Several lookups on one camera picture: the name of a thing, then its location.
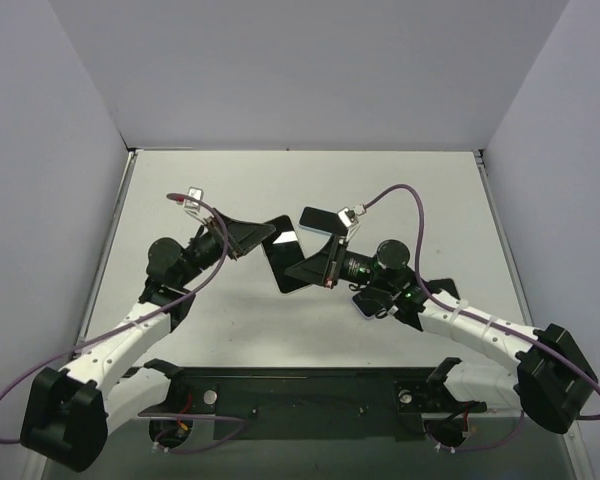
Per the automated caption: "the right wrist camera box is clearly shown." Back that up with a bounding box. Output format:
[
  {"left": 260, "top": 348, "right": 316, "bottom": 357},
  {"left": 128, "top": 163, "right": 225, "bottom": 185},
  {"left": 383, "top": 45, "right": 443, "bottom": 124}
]
[{"left": 337, "top": 207, "right": 360, "bottom": 243}]

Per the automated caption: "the beige phone case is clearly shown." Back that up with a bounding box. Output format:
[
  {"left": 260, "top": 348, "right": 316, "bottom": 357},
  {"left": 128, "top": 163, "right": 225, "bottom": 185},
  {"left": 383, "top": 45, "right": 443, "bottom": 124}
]
[{"left": 259, "top": 214, "right": 316, "bottom": 296}]

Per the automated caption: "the light blue phone case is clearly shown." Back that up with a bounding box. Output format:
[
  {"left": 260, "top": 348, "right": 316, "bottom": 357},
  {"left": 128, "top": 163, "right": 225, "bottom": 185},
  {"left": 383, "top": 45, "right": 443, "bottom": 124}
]
[{"left": 297, "top": 205, "right": 346, "bottom": 236}]

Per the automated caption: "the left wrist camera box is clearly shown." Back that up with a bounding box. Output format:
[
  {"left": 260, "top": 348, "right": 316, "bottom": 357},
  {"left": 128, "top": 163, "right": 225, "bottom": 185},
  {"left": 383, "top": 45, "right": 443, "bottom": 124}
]
[{"left": 180, "top": 187, "right": 205, "bottom": 223}]

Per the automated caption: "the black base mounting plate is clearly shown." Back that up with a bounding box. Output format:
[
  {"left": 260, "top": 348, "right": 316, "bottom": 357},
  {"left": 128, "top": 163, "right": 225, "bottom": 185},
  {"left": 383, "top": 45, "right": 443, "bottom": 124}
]
[{"left": 145, "top": 367, "right": 486, "bottom": 441}]

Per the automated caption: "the aluminium frame rail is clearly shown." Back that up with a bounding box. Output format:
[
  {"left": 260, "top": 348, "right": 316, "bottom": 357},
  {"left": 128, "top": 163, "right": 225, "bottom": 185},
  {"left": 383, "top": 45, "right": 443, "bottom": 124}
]
[{"left": 39, "top": 149, "right": 141, "bottom": 480}]

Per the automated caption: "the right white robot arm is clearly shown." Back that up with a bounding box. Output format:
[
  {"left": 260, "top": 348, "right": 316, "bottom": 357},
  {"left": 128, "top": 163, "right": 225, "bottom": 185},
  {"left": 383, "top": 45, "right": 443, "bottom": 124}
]
[{"left": 284, "top": 237, "right": 596, "bottom": 434}]

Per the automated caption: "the phone in lavender case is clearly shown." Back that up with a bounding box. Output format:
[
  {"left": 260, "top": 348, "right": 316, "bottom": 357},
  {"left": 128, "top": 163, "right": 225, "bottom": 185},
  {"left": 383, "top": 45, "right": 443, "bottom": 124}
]
[{"left": 352, "top": 292, "right": 383, "bottom": 318}]

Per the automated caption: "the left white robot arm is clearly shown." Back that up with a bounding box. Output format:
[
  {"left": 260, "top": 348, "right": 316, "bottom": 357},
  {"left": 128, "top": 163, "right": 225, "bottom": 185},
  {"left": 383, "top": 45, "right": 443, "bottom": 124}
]
[{"left": 19, "top": 211, "right": 275, "bottom": 472}]

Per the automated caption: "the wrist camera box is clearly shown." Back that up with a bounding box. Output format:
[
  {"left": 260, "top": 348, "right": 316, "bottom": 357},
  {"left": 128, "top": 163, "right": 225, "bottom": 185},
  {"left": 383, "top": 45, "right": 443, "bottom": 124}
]
[
  {"left": 337, "top": 207, "right": 360, "bottom": 243},
  {"left": 180, "top": 187, "right": 205, "bottom": 223}
]

